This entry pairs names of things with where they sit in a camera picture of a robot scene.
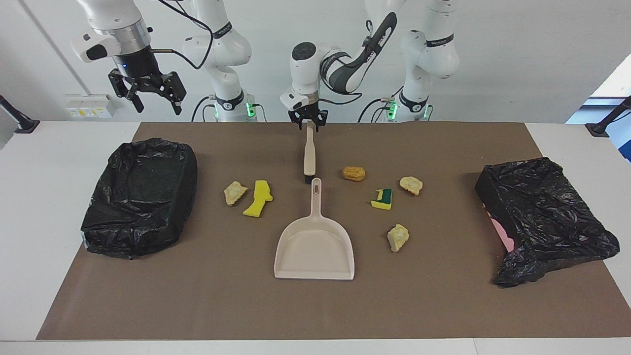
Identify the black left base cable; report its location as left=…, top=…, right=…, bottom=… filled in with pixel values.
left=358, top=98, right=395, bottom=122

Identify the angular beige sponge piece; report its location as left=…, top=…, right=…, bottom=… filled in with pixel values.
left=224, top=180, right=249, bottom=207

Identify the beige hand brush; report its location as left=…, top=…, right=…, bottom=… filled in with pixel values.
left=303, top=122, right=317, bottom=184

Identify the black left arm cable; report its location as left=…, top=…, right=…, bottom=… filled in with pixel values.
left=315, top=20, right=395, bottom=105

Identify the brown table mat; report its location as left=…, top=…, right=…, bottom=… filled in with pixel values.
left=36, top=122, right=631, bottom=341

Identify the ridged beige orange sponge piece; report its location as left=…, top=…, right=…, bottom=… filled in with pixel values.
left=387, top=224, right=410, bottom=253

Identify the white wall conduit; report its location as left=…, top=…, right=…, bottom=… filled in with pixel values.
left=19, top=0, right=92, bottom=97

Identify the bright yellow sponge piece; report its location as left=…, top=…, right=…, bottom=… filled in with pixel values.
left=242, top=180, right=274, bottom=218

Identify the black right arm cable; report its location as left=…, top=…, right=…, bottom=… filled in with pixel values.
left=150, top=0, right=215, bottom=70

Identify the black right base cable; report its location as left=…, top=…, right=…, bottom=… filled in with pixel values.
left=191, top=96, right=217, bottom=122

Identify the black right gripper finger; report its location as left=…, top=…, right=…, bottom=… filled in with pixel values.
left=108, top=71, right=145, bottom=113
left=158, top=72, right=187, bottom=116

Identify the green yellow sponge piece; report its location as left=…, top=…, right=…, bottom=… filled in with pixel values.
left=371, top=188, right=393, bottom=211

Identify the round beige sponge piece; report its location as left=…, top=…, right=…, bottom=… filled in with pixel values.
left=399, top=176, right=423, bottom=196

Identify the beige plastic dustpan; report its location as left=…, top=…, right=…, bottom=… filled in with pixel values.
left=274, top=177, right=355, bottom=281

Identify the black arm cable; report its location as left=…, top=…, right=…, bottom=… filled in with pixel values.
left=150, top=0, right=215, bottom=70
left=315, top=20, right=395, bottom=105

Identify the pink bin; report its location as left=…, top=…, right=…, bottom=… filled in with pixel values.
left=486, top=210, right=516, bottom=253

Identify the black base cable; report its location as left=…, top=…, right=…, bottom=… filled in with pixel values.
left=191, top=96, right=217, bottom=122
left=358, top=98, right=395, bottom=122

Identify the black bag lined bin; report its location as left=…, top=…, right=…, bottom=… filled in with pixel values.
left=80, top=138, right=198, bottom=259

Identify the black trash bag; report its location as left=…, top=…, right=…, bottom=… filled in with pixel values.
left=474, top=157, right=621, bottom=289

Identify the white wall socket box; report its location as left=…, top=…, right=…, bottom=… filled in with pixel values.
left=64, top=94, right=119, bottom=119

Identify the black stand clamp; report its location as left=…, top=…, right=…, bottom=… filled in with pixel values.
left=585, top=95, right=631, bottom=138
left=0, top=94, right=40, bottom=134

